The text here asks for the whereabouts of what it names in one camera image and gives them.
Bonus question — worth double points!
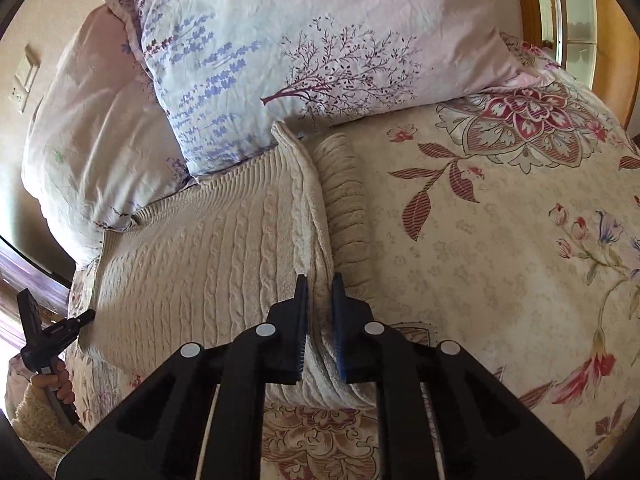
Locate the pink floral left pillow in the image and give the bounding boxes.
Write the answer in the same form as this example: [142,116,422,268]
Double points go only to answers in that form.
[22,6,192,266]

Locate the person left hand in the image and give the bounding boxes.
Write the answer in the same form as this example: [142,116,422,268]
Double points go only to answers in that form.
[30,359,75,404]

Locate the blue pink floral right pillow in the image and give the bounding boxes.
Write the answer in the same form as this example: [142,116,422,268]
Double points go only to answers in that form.
[104,0,537,177]

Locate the white wall switch plate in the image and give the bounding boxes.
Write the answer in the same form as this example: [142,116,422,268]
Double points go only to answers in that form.
[9,46,40,113]

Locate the wooden glass-panel headboard cabinet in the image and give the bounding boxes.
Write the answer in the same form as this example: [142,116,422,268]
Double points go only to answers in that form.
[520,0,639,140]

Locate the cream fleece left sleeve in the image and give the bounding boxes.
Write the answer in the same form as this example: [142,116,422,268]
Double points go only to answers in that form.
[11,385,88,478]

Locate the floral quilt bedspread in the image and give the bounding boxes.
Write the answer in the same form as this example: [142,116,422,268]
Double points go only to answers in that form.
[67,38,639,479]

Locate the beige cable-knit sweater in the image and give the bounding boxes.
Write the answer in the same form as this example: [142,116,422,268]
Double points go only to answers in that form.
[79,124,374,408]

